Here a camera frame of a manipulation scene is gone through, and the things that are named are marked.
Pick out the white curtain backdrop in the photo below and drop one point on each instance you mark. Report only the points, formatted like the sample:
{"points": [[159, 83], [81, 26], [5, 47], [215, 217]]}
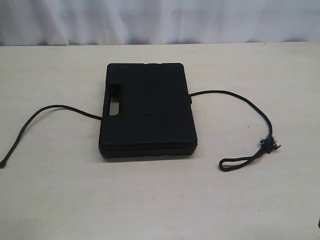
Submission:
{"points": [[130, 22]]}

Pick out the black plastic carrying case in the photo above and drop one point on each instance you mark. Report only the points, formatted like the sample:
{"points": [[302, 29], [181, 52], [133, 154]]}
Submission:
{"points": [[146, 111]]}

